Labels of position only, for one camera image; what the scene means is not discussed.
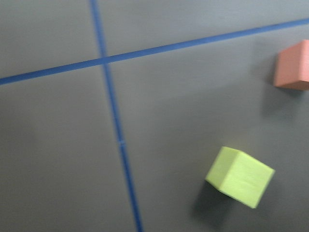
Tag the orange foam block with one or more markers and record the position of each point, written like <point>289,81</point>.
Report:
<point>292,68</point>

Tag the yellow foam block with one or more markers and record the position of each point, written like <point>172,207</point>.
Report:
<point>240,176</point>

